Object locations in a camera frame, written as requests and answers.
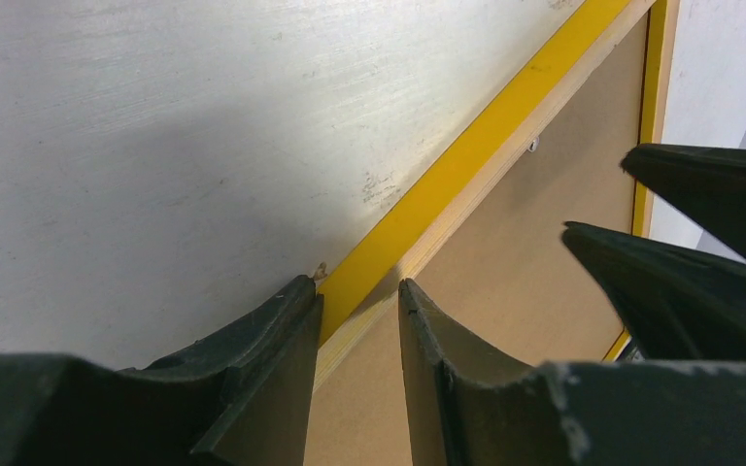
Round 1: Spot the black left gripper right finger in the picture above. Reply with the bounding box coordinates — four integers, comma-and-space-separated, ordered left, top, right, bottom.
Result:
398, 279, 746, 465

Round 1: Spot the brown cardboard backing board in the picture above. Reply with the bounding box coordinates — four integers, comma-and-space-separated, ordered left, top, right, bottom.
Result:
304, 18, 648, 465

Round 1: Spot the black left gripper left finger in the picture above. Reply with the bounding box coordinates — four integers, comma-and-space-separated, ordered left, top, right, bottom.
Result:
0, 275, 323, 465

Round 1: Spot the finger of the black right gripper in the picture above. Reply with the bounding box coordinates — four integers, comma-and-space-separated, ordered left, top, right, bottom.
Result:
621, 144, 746, 259
560, 221, 746, 362

